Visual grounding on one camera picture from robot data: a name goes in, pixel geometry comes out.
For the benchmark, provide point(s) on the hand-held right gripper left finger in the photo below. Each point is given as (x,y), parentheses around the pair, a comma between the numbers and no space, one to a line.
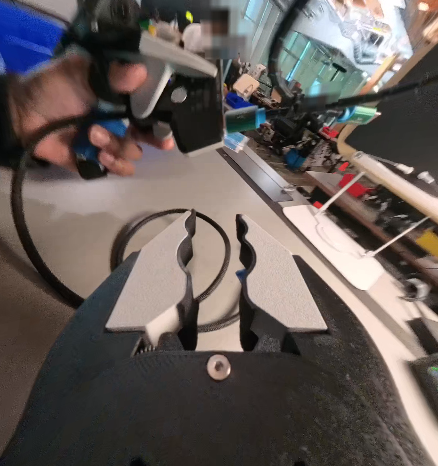
(146,287)

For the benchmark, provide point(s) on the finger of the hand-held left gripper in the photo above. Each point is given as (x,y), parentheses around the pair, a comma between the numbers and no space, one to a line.
(163,131)
(175,58)

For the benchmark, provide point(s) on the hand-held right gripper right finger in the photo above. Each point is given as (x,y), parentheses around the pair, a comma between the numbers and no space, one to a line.
(288,291)

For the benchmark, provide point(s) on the black hdmi switch box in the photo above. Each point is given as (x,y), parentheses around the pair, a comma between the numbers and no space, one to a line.
(200,116)

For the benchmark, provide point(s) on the blue plastic bin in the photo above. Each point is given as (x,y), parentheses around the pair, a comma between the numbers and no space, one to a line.
(19,32)

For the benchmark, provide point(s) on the person's left hand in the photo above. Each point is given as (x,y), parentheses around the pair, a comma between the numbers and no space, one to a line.
(51,94)

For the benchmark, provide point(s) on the small blue bin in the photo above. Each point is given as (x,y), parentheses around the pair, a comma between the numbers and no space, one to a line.
(237,101)

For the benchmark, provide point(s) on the white boxy device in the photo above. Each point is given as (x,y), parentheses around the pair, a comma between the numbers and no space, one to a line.
(246,86)

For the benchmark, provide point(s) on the dark grey desk mat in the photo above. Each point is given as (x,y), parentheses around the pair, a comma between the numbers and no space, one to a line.
(262,174)

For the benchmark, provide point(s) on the wooden workbench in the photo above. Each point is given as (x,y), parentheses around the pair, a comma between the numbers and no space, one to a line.
(386,233)

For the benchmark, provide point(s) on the red plastic bin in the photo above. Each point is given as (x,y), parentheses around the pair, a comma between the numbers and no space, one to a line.
(353,185)

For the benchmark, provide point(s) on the grey black round device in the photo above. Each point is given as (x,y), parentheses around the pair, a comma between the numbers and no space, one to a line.
(419,289)

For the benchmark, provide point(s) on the blue waste container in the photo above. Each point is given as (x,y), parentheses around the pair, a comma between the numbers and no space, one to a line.
(294,158)

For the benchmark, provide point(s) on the black power adapter brick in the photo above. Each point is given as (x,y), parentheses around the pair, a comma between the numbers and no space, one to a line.
(430,333)

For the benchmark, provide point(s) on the small yellow bin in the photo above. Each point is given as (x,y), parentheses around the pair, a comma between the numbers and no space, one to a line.
(435,244)

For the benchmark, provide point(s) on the dark grey power bank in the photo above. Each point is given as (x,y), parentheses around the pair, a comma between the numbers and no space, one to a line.
(435,378)

